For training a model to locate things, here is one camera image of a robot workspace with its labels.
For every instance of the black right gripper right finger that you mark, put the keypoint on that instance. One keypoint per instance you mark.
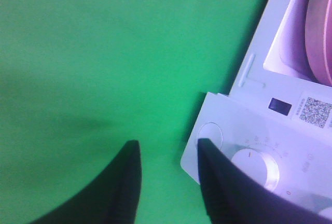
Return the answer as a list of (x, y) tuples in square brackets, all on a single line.
[(230, 196)]

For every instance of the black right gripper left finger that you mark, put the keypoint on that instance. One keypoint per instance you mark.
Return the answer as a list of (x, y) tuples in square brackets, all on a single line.
[(112, 197)]

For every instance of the white timer knob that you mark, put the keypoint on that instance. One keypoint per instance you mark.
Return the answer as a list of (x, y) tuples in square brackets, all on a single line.
[(259, 166)]

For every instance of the round door release button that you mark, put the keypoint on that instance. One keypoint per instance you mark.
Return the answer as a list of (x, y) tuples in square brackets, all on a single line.
[(212, 132)]

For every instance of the pink plate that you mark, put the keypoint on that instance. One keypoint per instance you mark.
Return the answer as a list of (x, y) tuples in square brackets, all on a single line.
[(318, 39)]

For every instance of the white microwave oven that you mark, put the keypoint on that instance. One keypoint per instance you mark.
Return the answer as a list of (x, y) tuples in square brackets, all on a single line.
[(276, 105)]

